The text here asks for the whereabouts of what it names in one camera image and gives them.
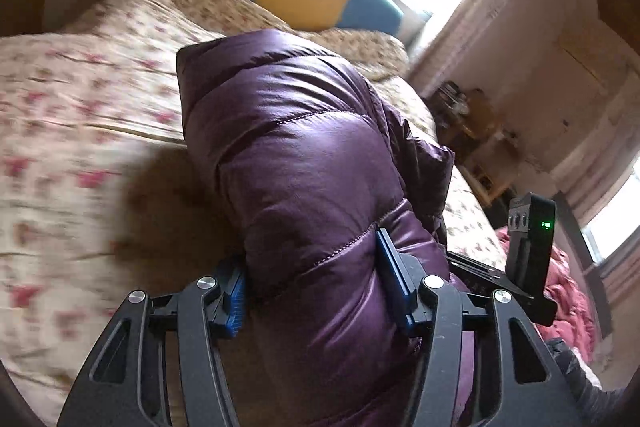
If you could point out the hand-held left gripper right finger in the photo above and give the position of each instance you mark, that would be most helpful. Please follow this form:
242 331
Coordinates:
395 277

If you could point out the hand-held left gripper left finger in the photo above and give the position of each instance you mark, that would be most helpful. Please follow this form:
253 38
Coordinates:
235 307

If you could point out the purple quilted down jacket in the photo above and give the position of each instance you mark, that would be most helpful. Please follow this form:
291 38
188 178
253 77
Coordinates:
300 157

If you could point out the pink quilted blanket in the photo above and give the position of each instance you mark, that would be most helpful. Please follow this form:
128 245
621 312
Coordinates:
570 302

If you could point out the small window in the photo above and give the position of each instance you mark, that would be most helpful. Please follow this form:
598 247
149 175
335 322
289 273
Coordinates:
615 217

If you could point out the cluttered wooden desk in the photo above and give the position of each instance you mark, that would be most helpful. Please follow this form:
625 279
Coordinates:
465 117

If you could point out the floral bedspread bed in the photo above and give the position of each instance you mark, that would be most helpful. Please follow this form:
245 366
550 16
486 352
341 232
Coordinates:
75 157

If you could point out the floral folded quilt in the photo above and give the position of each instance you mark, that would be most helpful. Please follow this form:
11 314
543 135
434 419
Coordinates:
210 2

